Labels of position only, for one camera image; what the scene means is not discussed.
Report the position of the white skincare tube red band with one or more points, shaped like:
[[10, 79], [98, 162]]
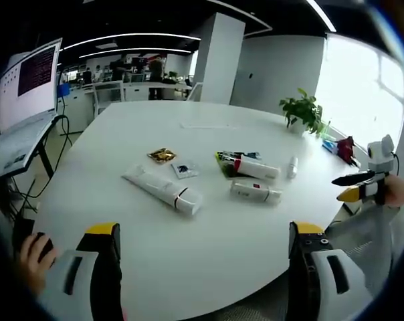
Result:
[[259, 168]]

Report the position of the blue box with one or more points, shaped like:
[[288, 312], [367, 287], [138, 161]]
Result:
[[63, 90]]

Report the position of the gold skincare sachet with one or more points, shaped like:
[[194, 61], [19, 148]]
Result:
[[162, 155]]

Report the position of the white skincare tube red label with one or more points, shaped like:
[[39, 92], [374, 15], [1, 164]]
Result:
[[252, 191]]

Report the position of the white chair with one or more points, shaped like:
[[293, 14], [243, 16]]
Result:
[[108, 97]]

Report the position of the green skincare packet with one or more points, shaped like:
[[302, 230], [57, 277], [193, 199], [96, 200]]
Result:
[[226, 165]]

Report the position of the small white skincare bottle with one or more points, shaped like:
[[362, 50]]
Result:
[[292, 166]]

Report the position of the blue packet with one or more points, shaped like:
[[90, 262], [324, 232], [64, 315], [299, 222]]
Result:
[[329, 145]]

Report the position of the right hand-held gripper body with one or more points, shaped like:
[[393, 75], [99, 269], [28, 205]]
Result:
[[379, 167]]

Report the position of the potted green plant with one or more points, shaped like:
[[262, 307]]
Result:
[[304, 108]]

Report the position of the person's right hand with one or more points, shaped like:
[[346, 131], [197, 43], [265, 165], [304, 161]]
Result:
[[401, 192]]

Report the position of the black device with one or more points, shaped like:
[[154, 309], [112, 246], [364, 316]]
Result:
[[24, 230]]

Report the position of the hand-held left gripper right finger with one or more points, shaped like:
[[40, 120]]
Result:
[[325, 267]]

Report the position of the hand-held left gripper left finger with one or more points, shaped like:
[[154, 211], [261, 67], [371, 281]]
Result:
[[85, 267]]

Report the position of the open white laptop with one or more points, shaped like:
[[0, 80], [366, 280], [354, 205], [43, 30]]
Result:
[[28, 97]]

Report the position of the black laptop stand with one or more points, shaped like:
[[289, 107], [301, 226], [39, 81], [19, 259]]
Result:
[[43, 154]]

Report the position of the person's left hand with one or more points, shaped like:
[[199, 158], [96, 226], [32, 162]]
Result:
[[33, 264]]

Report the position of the large white skincare tube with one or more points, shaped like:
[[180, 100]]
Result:
[[162, 189]]

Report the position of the red pouch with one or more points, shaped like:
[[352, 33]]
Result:
[[346, 148]]

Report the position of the white skincare sachet dark print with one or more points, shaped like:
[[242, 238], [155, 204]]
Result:
[[185, 168]]

